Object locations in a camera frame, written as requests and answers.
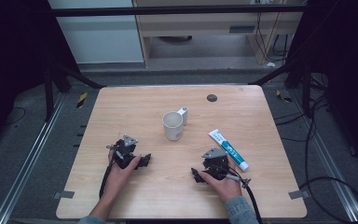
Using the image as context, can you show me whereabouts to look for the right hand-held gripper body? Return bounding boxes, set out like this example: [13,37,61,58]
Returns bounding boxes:
[200,147,231,181]

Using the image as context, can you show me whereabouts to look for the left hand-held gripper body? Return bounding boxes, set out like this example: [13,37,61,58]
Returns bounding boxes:
[106,133,139,171]

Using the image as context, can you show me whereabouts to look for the white teal toothpaste tube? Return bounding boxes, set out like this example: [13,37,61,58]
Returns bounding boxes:
[208,129,251,173]

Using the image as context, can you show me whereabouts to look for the white cup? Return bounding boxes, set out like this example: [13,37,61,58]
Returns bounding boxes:
[161,106,189,142]

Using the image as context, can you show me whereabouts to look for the person's right hand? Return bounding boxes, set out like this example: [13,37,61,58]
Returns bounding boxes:
[198,169,243,203]

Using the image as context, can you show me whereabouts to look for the person's left hand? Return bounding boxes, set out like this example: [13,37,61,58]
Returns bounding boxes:
[103,149,143,200]

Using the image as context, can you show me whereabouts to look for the yellow black hazard tape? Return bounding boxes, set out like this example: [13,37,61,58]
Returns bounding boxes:
[76,91,89,109]
[275,89,294,104]

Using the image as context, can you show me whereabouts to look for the black metal stand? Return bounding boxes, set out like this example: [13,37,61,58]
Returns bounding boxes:
[248,59,313,118]
[42,58,107,123]

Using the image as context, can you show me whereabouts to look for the white cabinet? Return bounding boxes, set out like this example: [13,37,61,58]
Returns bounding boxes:
[48,0,145,65]

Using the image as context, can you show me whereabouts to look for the light wooden desk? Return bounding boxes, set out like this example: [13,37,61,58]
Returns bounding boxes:
[131,0,306,68]

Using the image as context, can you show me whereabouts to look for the black curtain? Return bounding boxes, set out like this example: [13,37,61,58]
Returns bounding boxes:
[287,0,358,173]
[0,0,82,154]

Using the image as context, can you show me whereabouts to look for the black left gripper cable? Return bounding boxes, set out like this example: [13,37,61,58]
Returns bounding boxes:
[99,155,116,200]

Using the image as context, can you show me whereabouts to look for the grey table bracket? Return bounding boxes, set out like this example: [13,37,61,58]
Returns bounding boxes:
[52,189,76,201]
[287,189,311,201]

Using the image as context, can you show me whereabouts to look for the black floor cable loop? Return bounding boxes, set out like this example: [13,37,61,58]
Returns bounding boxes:
[273,92,358,224]

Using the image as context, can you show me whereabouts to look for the aluminium floor rail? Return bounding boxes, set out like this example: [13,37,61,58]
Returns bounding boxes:
[288,89,358,224]
[0,92,68,224]

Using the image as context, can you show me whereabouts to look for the thin black floor cable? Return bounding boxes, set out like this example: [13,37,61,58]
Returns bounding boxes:
[4,105,27,127]

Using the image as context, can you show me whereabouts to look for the hanging black cables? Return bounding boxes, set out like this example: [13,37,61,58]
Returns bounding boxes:
[254,11,291,63]

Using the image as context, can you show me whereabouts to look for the black horizontal frame bar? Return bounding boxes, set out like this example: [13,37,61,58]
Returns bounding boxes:
[48,4,309,18]

